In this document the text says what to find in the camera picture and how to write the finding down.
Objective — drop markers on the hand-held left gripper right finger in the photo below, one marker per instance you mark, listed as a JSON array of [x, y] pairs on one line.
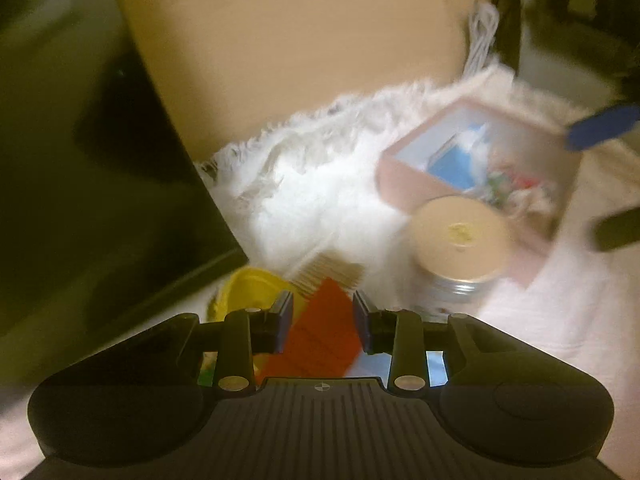
[[361, 321]]

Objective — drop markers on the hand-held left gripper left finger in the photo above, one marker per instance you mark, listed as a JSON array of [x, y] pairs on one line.
[[285, 312]]

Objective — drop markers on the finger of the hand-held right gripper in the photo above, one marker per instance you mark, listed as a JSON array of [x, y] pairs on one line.
[[617, 230], [600, 127]]

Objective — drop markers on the beige striped cloth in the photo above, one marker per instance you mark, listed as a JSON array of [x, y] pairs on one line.
[[327, 270]]

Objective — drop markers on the pink box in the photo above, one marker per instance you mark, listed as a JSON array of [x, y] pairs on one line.
[[530, 160]]

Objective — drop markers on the colourful soft toy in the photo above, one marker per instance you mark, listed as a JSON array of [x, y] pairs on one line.
[[515, 187]]

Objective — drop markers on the orange cloth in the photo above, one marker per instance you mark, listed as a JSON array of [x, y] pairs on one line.
[[325, 335]]

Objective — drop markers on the glass jar with wooden lid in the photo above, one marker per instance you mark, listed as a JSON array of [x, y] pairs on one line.
[[457, 240]]

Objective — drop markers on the white fringed blanket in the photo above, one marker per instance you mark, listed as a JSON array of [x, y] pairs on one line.
[[320, 180]]

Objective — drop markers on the blue cloth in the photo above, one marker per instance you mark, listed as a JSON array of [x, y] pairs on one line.
[[457, 155]]

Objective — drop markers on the black cabinet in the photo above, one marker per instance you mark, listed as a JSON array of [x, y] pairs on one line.
[[100, 185]]

